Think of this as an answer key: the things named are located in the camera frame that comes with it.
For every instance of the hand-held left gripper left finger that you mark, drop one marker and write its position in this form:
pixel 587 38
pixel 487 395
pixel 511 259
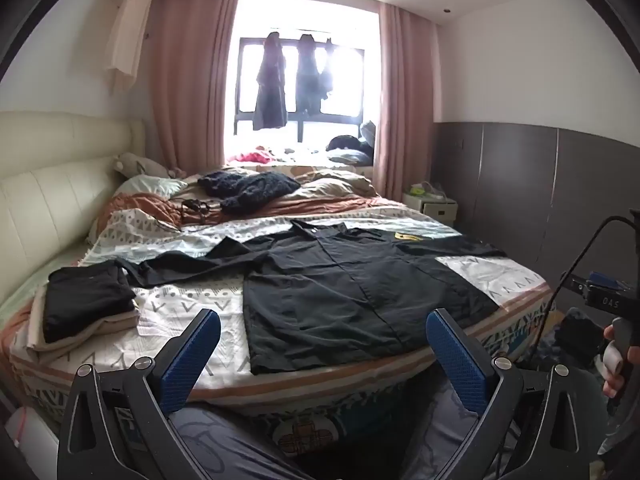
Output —
pixel 192 355

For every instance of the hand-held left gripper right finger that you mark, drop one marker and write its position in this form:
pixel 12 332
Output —
pixel 457 360

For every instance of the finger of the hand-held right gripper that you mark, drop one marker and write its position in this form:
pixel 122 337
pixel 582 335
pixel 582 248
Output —
pixel 574 282

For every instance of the black shirt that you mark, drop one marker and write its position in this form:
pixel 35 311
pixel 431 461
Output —
pixel 340 290

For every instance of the red crumpled clothes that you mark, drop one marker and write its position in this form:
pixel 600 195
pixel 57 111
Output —
pixel 255 155

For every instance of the person's right hand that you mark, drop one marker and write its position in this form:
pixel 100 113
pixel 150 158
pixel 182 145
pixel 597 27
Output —
pixel 618 385

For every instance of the patterned white bed cover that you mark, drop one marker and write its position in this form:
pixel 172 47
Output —
pixel 200 300

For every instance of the black folded garment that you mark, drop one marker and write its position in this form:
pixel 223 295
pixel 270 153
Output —
pixel 85 300

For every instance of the beige folded garment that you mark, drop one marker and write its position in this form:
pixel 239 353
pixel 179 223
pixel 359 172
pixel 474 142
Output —
pixel 50 347

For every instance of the white nightstand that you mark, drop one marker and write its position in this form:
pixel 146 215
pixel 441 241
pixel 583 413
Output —
pixel 432 210

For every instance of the green plastic item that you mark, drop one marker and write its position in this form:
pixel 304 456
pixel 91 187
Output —
pixel 417 191

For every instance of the pale green pillow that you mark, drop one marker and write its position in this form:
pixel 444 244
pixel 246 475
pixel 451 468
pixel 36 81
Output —
pixel 150 186

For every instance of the dark knit blanket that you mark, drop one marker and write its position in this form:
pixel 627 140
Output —
pixel 250 187

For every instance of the white plastic container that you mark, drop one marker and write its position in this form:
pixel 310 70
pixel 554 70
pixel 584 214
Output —
pixel 30 435

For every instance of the beige plush toy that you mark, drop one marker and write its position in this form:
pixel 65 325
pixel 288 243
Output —
pixel 142 165

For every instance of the orange beige quilt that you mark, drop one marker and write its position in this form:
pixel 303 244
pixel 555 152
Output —
pixel 320 187

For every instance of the cream padded headboard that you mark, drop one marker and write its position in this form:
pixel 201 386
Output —
pixel 45 190

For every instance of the black bag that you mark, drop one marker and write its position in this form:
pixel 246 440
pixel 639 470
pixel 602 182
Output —
pixel 347 147

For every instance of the pink curtain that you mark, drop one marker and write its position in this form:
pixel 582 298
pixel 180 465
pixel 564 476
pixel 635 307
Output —
pixel 192 75
pixel 405 100

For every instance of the dark hanging jacket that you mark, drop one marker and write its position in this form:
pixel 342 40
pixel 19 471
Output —
pixel 270 90

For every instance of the dark framed window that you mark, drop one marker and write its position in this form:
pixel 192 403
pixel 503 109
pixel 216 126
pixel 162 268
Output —
pixel 345 85

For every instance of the dark hanging garment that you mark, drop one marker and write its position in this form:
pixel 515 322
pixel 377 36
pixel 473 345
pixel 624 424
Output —
pixel 310 80

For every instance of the white hanging garment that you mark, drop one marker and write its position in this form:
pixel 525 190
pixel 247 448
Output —
pixel 130 35

